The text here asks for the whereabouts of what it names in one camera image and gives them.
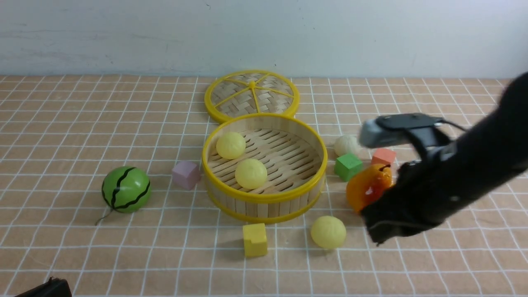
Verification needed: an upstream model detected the pink purple cube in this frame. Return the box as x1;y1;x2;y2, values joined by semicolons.
172;160;200;190

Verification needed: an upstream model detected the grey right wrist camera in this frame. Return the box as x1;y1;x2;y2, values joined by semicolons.
358;113;451;149

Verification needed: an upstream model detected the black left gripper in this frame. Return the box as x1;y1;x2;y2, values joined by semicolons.
16;278;72;297

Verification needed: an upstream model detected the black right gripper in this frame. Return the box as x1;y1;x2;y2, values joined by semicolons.
361;142;491;245

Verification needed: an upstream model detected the white bun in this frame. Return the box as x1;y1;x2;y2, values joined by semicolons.
333;134;361;157

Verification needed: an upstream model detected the green cube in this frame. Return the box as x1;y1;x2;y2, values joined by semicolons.
334;153;363;182

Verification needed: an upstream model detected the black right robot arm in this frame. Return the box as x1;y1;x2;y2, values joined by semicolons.
358;73;528;245

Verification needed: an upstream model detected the orange toy pear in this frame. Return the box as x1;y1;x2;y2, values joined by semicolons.
346;164;393;214

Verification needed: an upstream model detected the checkered orange tablecloth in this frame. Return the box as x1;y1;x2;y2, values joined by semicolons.
0;75;527;297

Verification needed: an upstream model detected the bamboo steamer tray yellow rim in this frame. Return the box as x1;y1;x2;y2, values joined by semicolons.
201;113;328;224

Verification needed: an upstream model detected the woven bamboo steamer lid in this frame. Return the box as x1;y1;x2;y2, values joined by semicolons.
204;70;300;123

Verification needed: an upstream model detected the yellow bun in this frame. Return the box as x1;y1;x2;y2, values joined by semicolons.
216;132;246;160
235;158;268;190
310;216;347;250

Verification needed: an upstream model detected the orange red cube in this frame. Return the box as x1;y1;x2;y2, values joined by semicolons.
371;147;396;165

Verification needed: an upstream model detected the yellow cube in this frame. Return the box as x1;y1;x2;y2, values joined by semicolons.
243;223;268;258

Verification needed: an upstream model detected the green toy watermelon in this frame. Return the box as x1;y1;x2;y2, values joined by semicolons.
94;166;152;226

